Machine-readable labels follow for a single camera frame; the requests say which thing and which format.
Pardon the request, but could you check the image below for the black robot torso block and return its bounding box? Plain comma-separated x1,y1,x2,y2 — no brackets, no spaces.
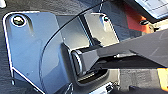
54,12,121,54

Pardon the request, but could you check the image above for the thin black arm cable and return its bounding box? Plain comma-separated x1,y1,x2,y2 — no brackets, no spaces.
37,0,113,94

